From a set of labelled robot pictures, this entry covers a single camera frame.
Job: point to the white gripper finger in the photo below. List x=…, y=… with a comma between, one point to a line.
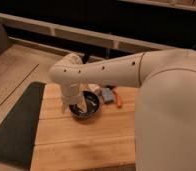
x=63, y=109
x=82, y=105

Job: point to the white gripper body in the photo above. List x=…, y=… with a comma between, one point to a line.
x=71, y=94

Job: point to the dark green floor mat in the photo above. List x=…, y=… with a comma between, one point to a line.
x=18, y=129

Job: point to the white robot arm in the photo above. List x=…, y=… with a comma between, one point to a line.
x=165, y=110

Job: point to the dark ceramic bowl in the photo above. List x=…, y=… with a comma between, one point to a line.
x=92, y=106

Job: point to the white shelf rail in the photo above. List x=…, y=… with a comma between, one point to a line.
x=81, y=35

